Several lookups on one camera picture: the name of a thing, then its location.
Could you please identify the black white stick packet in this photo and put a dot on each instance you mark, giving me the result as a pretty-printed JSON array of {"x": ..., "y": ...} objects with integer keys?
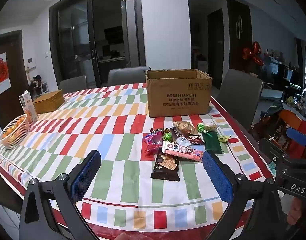
[{"x": 179, "y": 137}]

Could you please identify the red door poster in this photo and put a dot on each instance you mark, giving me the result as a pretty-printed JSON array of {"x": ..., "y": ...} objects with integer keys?
[{"x": 2, "y": 73}]

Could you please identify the pink snack bar packet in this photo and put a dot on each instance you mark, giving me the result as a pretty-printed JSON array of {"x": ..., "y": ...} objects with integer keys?
[{"x": 185, "y": 152}]

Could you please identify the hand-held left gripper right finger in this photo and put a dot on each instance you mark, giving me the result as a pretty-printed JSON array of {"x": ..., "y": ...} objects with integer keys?
[{"x": 218, "y": 177}]

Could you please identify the colourful striped tablecloth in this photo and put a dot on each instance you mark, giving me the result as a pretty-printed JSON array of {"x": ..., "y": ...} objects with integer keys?
[{"x": 105, "y": 130}]

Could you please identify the brown paper snack packet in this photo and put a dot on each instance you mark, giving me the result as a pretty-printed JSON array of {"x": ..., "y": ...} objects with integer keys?
[{"x": 184, "y": 127}]

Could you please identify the green foil candy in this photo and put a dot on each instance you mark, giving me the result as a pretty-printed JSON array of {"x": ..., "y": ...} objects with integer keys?
[{"x": 167, "y": 137}]

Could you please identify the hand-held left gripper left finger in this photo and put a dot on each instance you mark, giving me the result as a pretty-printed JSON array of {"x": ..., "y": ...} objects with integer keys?
[{"x": 85, "y": 177}]

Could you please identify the woven wicker box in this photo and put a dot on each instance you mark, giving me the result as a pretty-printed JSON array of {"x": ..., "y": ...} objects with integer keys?
[{"x": 49, "y": 102}]

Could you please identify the white wall intercom panel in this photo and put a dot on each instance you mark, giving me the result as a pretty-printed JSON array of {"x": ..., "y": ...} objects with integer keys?
[{"x": 31, "y": 63}]

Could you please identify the beige snack packet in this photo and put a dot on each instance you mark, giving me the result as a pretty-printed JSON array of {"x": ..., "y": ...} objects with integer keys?
[{"x": 211, "y": 126}]

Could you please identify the dark brown cracker packet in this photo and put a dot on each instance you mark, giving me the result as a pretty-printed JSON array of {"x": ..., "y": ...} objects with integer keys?
[{"x": 166, "y": 167}]

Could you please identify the pile of oranges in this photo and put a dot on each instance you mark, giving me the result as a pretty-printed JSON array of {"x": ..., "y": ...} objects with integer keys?
[{"x": 14, "y": 127}]

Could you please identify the gold brown wrapped candy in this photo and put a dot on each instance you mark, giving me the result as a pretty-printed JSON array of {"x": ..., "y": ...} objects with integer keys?
[{"x": 156, "y": 130}]

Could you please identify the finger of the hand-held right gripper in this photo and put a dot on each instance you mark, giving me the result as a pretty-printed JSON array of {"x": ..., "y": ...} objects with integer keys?
[{"x": 269, "y": 146}]

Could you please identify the silver refrigerator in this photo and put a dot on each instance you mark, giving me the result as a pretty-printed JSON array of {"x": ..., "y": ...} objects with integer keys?
[{"x": 130, "y": 32}]

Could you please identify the dark red snack packet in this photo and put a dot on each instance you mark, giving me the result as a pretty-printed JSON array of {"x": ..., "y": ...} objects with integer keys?
[{"x": 196, "y": 139}]

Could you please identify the magenta snack packet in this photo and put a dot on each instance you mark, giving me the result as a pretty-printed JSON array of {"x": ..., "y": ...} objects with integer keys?
[{"x": 153, "y": 142}]

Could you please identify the brown cardboard box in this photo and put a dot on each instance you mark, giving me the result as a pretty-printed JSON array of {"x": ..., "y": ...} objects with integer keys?
[{"x": 178, "y": 97}]

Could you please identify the yellow green wrapped candy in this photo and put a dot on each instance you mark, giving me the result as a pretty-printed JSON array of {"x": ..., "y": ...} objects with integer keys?
[{"x": 224, "y": 138}]

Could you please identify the green lollipop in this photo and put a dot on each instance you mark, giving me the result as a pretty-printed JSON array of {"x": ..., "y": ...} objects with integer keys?
[{"x": 201, "y": 128}]

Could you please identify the white plastic basket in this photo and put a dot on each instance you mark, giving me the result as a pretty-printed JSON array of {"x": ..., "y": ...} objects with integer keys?
[{"x": 15, "y": 137}]

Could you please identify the dark green snack packet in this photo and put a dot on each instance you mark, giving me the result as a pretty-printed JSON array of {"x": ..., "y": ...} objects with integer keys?
[{"x": 212, "y": 143}]

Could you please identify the printed drink carton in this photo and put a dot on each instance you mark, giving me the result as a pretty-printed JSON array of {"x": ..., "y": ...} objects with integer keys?
[{"x": 27, "y": 105}]

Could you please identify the grey dining chair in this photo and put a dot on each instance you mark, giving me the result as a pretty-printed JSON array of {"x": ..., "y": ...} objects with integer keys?
[
  {"x": 73, "y": 83},
  {"x": 128, "y": 76},
  {"x": 239, "y": 92}
]

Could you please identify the dark green cap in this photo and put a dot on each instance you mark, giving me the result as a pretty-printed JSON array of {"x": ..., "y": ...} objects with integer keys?
[{"x": 274, "y": 108}]

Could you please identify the orange blue child chair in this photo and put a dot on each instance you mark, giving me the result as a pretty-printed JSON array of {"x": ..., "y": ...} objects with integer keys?
[{"x": 296, "y": 132}]

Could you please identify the person's right hand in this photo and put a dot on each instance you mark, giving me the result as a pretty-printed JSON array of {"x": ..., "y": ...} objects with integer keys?
[{"x": 296, "y": 211}]

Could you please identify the dark sliding glass door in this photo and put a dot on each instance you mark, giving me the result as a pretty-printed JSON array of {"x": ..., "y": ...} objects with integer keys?
[{"x": 75, "y": 42}]

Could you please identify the red heart balloons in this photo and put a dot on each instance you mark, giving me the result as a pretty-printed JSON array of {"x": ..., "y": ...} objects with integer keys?
[{"x": 254, "y": 52}]

